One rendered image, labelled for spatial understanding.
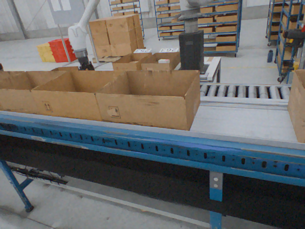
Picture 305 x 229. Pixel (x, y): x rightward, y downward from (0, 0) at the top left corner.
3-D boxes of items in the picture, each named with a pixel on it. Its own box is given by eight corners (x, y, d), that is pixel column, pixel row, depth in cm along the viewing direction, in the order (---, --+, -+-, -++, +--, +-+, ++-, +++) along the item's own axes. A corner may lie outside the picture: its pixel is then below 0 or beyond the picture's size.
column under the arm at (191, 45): (182, 65, 206) (180, 29, 191) (209, 65, 196) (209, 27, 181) (175, 74, 186) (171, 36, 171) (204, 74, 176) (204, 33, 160)
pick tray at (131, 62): (153, 61, 233) (152, 52, 228) (137, 73, 203) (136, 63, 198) (131, 61, 245) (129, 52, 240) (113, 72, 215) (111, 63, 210)
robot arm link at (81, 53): (88, 46, 154) (91, 55, 157) (79, 47, 157) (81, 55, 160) (81, 50, 147) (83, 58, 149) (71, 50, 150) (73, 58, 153)
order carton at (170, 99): (201, 102, 105) (200, 69, 97) (188, 136, 82) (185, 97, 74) (131, 98, 120) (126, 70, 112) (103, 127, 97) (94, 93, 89)
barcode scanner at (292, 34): (279, 44, 138) (284, 27, 132) (299, 46, 134) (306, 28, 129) (280, 46, 132) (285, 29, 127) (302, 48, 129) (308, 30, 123)
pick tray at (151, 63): (181, 61, 219) (180, 51, 215) (170, 73, 189) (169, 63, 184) (156, 61, 230) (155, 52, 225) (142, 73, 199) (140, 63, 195)
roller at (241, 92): (239, 83, 150) (237, 89, 153) (236, 121, 108) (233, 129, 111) (247, 85, 149) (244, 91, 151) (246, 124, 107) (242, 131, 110)
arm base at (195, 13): (176, 18, 182) (175, 11, 180) (202, 14, 177) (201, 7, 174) (173, 20, 166) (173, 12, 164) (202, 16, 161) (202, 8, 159)
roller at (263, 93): (257, 89, 148) (264, 91, 146) (260, 131, 106) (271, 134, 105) (259, 83, 145) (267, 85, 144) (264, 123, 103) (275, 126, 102)
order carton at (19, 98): (78, 96, 135) (70, 70, 127) (42, 119, 111) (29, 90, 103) (35, 93, 150) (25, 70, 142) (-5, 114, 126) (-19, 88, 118)
